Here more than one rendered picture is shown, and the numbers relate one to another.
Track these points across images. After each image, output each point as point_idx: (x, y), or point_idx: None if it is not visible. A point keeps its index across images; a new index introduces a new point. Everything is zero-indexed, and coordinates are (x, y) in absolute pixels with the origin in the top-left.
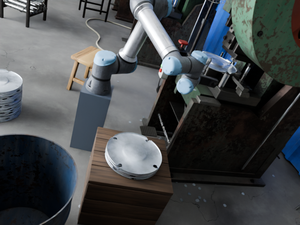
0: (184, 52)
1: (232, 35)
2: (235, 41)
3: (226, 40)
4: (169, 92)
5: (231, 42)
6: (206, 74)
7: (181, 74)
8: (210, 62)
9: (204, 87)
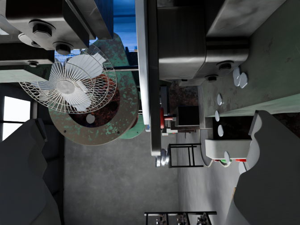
0: (177, 112)
1: (23, 31)
2: (25, 6)
3: (62, 40)
4: (298, 112)
5: (35, 22)
6: (205, 52)
7: (236, 114)
8: (8, 146)
9: (282, 34)
